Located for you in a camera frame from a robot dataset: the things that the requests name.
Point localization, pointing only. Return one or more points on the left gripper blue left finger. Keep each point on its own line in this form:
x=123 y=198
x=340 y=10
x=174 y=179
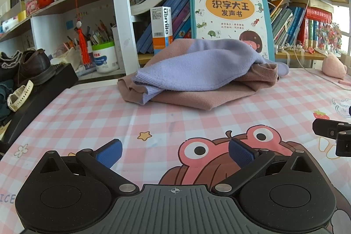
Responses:
x=98 y=163

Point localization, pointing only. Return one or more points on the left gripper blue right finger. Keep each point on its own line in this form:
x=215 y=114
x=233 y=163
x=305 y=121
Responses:
x=253 y=163

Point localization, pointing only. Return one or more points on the purple and pink sweater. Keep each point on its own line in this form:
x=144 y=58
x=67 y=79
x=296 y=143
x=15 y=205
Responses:
x=202 y=74

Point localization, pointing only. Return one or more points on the pink plush toy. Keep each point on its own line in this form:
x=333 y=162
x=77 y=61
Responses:
x=333 y=67

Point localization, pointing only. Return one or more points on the pink checkered tablecloth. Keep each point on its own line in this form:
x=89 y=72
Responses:
x=90 y=115

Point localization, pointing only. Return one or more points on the black box under shoe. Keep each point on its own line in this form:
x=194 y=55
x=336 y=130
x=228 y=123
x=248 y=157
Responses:
x=40 y=98

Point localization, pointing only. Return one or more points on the white wrist watch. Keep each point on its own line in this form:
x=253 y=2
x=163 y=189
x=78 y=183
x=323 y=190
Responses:
x=19 y=97

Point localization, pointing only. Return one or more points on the red tassel charm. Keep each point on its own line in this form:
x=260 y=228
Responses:
x=82 y=39

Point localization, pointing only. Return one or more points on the white green pen jar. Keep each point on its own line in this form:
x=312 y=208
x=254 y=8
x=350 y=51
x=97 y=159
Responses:
x=105 y=57

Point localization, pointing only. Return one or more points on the brown leather shoe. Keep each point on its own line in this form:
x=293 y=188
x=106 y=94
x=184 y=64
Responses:
x=36 y=67

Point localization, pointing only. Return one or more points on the children's sound book teal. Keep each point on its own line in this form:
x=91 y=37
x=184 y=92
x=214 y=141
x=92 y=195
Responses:
x=245 y=20

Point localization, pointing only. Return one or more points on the usmile white orange box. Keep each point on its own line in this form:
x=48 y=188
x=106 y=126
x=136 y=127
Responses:
x=161 y=23

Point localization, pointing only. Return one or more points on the white bookshelf frame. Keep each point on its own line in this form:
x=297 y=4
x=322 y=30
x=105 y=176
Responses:
x=49 y=30

